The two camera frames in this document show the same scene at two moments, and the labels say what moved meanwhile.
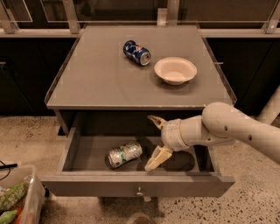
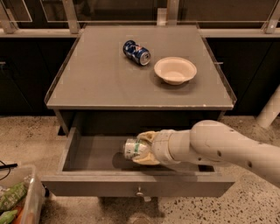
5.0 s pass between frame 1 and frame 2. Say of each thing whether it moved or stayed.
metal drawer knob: stayed
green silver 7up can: moved
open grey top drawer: stayed
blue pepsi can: stayed
